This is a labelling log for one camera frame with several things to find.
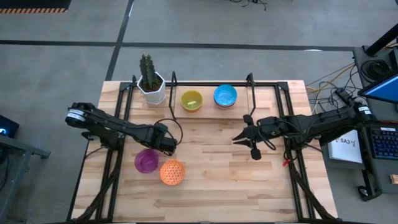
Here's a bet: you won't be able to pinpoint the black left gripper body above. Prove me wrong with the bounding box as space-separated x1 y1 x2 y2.
142 123 178 155

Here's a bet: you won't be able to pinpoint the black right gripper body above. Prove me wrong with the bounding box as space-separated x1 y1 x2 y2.
244 114 262 161

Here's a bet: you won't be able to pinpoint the purple translucent plastic bowl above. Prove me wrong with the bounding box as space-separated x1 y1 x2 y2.
134 148 160 174

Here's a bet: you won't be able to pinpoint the orange patterned ceramic bowl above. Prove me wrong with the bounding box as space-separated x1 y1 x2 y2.
159 159 187 187

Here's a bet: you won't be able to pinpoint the blue white patterned ceramic bowl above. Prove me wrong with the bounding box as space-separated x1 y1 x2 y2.
213 84 238 108

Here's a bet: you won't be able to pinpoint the yellow translucent plastic bowl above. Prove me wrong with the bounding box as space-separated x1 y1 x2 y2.
180 90 204 113

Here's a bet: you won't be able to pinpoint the white hexagonal plant pot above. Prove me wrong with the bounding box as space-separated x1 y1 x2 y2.
137 72 167 106

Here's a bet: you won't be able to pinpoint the green cactus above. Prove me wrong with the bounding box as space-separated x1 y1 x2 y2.
139 54 158 91

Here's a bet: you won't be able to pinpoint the white paper labelled SA3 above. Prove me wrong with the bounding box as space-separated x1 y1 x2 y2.
328 138 364 164

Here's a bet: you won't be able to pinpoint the black power strip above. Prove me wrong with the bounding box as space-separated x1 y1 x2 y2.
335 88 354 105

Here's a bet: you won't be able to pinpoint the black keyboard with blue backlight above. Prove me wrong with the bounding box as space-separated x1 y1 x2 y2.
369 126 398 161

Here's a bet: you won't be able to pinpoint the computer monitor with blue screen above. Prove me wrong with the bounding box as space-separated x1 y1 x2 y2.
357 73 398 105

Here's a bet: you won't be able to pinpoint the dark gray computer cart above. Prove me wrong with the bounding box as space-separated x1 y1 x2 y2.
353 45 398 202

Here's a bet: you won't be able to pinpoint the gray metal stand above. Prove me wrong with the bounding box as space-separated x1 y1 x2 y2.
0 134 52 223

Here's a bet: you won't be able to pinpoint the black device with blue light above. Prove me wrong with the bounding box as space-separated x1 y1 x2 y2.
0 114 20 139

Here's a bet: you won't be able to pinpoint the black pole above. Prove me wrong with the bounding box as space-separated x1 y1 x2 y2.
366 23 398 57

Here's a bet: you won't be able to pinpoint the black mat with hazard stripes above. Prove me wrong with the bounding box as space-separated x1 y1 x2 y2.
0 0 72 14

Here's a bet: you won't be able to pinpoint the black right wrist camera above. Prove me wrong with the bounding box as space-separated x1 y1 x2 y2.
260 117 285 138

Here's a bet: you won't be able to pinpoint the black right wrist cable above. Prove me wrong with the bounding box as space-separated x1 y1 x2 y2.
257 119 315 152

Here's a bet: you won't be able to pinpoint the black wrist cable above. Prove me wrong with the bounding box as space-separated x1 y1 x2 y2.
257 119 315 152
154 118 184 147

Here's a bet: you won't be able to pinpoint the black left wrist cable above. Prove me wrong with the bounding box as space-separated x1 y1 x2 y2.
154 118 184 147

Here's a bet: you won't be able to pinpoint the wooden shelf with black frame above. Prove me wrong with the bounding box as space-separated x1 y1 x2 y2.
168 71 257 121

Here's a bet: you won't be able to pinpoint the black aluminium table frame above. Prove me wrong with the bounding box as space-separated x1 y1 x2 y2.
67 81 340 223

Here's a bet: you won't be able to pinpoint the yellow floor cable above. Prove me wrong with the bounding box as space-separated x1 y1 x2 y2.
306 63 357 95

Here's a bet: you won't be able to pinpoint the black floor cables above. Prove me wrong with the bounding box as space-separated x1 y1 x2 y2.
228 0 268 12

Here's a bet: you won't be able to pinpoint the coiled black cable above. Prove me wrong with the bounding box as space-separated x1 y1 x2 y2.
360 58 393 82

